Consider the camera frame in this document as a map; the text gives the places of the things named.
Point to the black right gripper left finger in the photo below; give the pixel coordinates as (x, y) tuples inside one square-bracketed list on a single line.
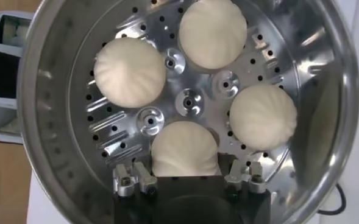
[(145, 179)]

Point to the stainless steel perforated steamer basket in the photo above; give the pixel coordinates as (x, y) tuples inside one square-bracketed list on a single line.
[(319, 91)]

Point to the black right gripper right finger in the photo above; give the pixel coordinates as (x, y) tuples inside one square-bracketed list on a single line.
[(246, 179)]

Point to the white steamed baozi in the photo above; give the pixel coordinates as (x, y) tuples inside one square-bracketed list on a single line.
[(212, 33), (130, 72), (263, 117), (185, 149)]

